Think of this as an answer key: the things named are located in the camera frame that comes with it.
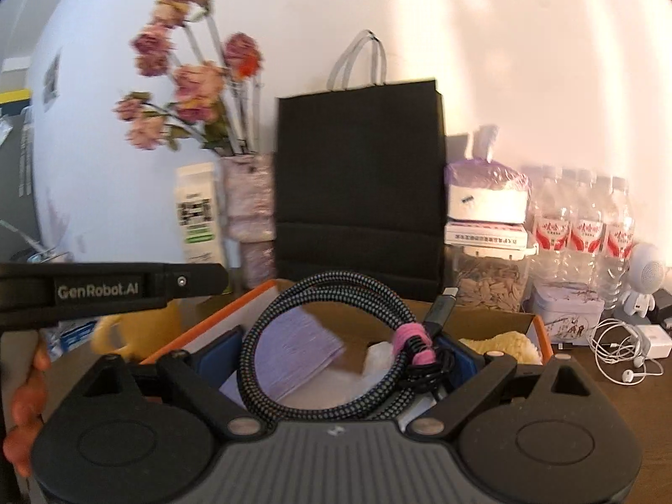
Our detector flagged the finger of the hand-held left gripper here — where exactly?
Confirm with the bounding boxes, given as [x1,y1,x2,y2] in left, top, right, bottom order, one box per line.
[160,264,230,299]

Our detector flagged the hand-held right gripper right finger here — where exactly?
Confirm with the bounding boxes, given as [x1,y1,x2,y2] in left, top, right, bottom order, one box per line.
[404,339,599,439]

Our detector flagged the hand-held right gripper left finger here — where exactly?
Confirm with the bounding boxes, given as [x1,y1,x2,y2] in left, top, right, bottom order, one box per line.
[84,325,263,441]

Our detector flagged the yellow white plush toy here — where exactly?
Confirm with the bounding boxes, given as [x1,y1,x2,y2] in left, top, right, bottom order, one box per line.
[459,331,541,365]

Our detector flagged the purple knit pouch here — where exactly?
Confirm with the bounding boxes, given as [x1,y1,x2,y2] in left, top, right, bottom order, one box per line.
[218,310,347,405]

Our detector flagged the orange cardboard box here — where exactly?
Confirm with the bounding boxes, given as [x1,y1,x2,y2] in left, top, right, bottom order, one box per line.
[139,279,554,379]

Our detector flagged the white plastic case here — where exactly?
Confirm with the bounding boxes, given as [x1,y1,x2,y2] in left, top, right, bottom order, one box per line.
[294,367,436,421]

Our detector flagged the braided cable with pink strap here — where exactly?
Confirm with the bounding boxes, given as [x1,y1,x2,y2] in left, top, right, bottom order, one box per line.
[237,271,459,423]

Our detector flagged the person's left hand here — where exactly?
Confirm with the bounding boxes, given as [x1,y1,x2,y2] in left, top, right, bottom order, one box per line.
[3,336,52,478]

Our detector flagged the yellow mug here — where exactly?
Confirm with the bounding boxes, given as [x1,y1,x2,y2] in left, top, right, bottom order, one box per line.
[92,299,182,363]

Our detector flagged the white green milk carton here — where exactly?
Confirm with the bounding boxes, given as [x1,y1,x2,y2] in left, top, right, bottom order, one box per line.
[175,162,228,268]

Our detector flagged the clear jar of seeds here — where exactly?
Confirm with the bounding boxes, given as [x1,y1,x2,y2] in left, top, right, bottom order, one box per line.
[451,244,531,316]

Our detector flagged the purple textured vase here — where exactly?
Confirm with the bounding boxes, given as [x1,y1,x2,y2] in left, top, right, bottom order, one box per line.
[218,152,279,289]

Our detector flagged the white printed tin box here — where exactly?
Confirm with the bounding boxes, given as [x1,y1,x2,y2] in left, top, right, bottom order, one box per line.
[528,281,607,347]

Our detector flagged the flat white red box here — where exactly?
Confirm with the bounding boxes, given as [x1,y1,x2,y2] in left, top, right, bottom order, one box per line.
[444,220,539,250]

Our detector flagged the purple tissue pack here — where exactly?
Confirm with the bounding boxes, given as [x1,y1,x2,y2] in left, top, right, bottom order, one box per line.
[445,125,531,224]

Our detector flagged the white charger block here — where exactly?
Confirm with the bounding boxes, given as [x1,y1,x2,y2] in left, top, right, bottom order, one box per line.
[638,323,672,358]

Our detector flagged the black paper bag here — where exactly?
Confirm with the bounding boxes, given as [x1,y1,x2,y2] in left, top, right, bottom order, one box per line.
[276,30,447,302]

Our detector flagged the dried pink rose bouquet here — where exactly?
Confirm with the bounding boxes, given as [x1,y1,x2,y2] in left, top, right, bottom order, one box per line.
[113,0,266,155]

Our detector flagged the white robot shaped speaker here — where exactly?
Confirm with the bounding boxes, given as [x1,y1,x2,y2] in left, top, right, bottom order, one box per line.
[617,241,670,318]

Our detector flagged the white wired earphones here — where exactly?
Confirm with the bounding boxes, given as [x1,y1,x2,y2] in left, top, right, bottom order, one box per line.
[588,318,662,384]

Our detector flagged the wall poster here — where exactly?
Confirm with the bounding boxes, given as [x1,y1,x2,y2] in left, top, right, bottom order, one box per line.
[42,50,61,111]

